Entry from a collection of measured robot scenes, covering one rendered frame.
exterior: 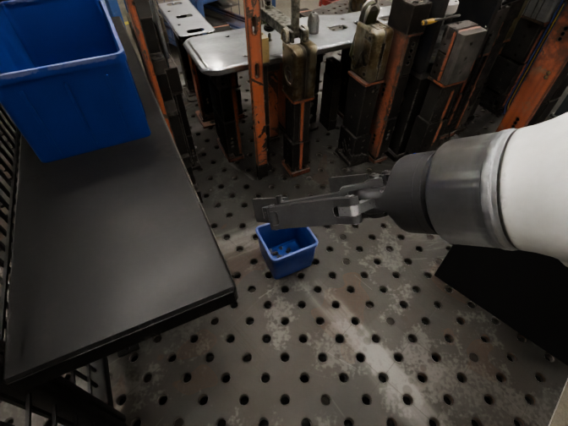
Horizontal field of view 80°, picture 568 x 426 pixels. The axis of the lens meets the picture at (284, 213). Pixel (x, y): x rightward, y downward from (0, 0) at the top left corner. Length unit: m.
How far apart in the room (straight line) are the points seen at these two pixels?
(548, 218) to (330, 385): 0.51
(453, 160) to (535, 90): 0.94
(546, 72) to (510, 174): 0.94
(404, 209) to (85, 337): 0.32
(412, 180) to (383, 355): 0.46
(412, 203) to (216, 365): 0.50
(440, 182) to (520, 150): 0.05
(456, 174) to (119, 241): 0.36
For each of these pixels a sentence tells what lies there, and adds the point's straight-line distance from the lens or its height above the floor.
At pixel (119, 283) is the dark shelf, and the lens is 0.41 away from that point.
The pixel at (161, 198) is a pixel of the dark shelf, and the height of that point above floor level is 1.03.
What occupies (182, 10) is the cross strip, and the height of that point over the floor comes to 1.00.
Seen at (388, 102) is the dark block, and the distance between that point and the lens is 0.94.
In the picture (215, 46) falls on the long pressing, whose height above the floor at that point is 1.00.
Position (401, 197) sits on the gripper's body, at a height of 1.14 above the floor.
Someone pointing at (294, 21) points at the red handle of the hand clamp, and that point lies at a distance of 0.81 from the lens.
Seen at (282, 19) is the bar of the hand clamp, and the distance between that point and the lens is 0.87.
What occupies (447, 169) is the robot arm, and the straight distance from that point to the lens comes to 0.28.
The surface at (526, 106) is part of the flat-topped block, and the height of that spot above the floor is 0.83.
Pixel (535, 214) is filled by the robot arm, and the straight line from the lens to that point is 0.25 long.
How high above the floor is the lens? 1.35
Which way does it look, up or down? 48 degrees down
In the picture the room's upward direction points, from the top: straight up
